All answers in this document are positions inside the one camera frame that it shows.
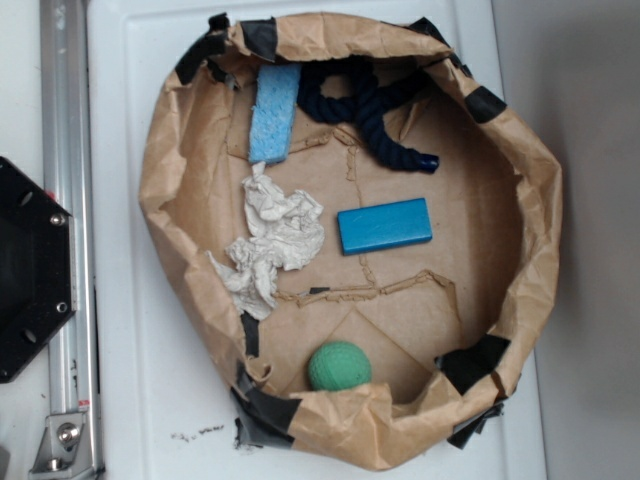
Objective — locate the brown paper bag bin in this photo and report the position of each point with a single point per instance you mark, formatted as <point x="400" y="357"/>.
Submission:
<point x="447" y="324"/>

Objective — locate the light blue sponge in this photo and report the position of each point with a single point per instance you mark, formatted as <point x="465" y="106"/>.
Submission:
<point x="273" y="113"/>

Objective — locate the metal corner bracket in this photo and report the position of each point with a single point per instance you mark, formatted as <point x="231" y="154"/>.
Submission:
<point x="65" y="449"/>

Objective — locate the crumpled white paper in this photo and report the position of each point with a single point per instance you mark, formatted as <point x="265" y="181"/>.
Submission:
<point x="285" y="234"/>

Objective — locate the aluminium extrusion rail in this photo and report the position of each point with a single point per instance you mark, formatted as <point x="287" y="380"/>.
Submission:
<point x="73" y="351"/>

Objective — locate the green golf ball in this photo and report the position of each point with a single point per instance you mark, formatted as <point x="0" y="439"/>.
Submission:
<point x="338" y="366"/>

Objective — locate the blue wooden block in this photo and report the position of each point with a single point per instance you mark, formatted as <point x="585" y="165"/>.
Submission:
<point x="384" y="226"/>

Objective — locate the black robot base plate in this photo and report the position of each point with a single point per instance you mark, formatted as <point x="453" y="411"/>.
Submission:
<point x="36" y="274"/>

